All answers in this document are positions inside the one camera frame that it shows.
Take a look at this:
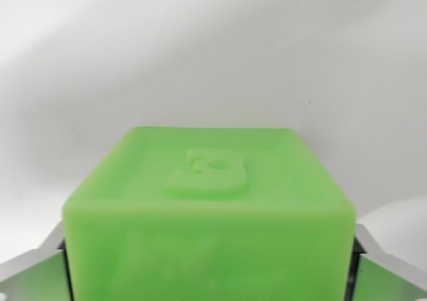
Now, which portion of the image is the green plastic cube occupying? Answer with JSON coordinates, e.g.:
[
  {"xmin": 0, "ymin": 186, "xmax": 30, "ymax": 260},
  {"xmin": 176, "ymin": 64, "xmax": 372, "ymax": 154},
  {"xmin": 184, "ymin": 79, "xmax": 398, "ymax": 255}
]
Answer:
[{"xmin": 61, "ymin": 125, "xmax": 357, "ymax": 301}]

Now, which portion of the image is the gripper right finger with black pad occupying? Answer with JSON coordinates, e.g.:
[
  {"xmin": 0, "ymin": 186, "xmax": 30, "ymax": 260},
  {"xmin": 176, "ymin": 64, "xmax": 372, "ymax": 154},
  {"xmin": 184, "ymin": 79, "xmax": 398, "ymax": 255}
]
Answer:
[{"xmin": 354, "ymin": 223, "xmax": 427, "ymax": 301}]

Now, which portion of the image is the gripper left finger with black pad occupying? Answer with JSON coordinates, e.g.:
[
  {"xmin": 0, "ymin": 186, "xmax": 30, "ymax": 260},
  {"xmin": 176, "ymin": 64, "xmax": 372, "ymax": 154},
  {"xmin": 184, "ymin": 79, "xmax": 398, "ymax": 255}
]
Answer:
[{"xmin": 0, "ymin": 221, "xmax": 70, "ymax": 301}]

